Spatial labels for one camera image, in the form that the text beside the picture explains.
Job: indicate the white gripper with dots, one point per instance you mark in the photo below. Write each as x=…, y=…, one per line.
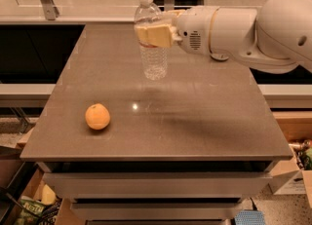
x=193, y=29

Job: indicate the clear plastic water bottle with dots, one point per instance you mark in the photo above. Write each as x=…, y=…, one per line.
x=154, y=59

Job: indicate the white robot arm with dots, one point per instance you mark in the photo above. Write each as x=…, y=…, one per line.
x=274, y=38

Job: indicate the green white soda can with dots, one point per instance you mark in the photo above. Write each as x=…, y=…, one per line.
x=219, y=57

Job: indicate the orange fruit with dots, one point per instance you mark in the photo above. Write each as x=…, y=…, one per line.
x=97, y=117

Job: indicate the upper grey drawer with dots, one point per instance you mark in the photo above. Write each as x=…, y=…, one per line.
x=157, y=185

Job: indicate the grey drawer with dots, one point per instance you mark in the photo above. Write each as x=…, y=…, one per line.
x=162, y=211
x=157, y=185

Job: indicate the lower grey drawer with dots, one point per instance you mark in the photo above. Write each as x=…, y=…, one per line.
x=162, y=211

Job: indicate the cardboard box right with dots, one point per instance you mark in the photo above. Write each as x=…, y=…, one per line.
x=288, y=177

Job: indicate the cardboard box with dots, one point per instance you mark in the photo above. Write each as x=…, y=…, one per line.
x=288, y=177
x=28, y=186

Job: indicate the blue perforated mat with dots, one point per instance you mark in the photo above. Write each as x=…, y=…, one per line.
x=249, y=217

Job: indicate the yellow object in box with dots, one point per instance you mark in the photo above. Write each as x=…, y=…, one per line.
x=49, y=197

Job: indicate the cardboard box left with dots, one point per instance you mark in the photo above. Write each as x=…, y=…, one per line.
x=28, y=186

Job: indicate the green snack bag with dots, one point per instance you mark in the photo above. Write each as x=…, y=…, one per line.
x=31, y=211

